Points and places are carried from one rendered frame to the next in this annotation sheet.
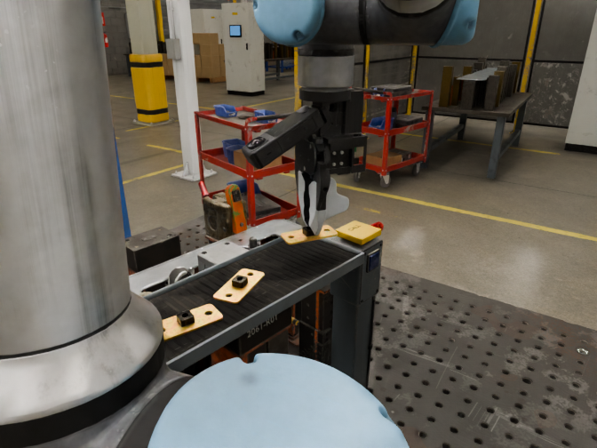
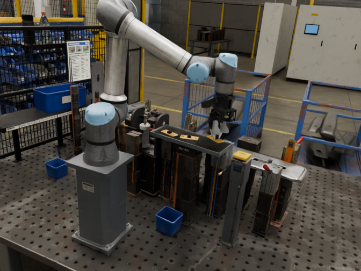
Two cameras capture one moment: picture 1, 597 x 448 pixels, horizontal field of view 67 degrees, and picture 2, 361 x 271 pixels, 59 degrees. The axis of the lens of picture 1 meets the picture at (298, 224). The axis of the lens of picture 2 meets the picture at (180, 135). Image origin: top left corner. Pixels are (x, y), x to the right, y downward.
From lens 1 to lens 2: 1.30 m
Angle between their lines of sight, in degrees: 71
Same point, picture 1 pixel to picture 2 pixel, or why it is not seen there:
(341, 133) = (222, 108)
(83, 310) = (108, 91)
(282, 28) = not seen: hidden behind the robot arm
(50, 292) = (106, 87)
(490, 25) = not seen: outside the picture
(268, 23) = not seen: hidden behind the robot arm
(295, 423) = (101, 107)
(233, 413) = (102, 105)
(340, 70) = (218, 86)
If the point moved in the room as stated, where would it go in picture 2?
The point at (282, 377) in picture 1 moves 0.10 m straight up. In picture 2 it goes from (108, 106) to (108, 82)
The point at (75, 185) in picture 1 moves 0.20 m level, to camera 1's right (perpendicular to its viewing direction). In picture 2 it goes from (109, 78) to (108, 90)
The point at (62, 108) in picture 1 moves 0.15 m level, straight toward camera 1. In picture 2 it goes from (109, 70) to (74, 73)
